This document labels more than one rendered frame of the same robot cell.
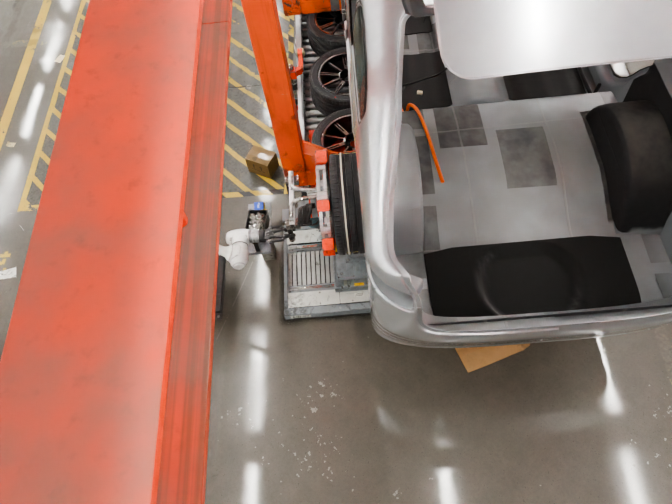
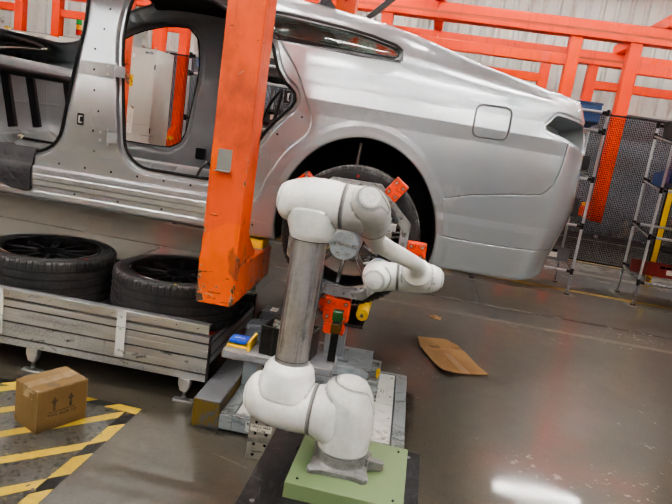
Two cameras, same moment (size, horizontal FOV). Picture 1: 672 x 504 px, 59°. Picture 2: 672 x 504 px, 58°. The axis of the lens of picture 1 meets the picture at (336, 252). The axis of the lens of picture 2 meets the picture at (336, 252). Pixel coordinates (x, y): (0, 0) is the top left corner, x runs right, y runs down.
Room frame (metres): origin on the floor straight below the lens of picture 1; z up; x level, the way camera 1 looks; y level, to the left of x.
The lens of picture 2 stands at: (2.26, 2.78, 1.33)
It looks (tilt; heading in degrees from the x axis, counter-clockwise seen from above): 11 degrees down; 271
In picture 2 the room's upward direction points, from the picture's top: 9 degrees clockwise
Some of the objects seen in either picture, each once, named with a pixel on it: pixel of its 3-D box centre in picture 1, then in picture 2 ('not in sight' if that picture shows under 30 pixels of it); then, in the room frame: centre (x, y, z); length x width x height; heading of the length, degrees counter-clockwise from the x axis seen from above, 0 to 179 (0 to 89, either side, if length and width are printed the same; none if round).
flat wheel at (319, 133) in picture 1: (354, 148); (178, 290); (3.10, -0.27, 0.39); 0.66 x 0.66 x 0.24
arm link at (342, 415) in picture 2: not in sight; (344, 412); (2.19, 1.08, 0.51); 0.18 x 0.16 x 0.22; 171
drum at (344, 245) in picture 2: (314, 206); (346, 241); (2.27, 0.09, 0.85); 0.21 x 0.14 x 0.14; 85
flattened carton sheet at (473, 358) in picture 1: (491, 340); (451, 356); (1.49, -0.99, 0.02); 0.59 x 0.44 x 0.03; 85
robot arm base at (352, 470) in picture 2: not in sight; (347, 456); (2.16, 1.09, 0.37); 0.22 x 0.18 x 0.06; 175
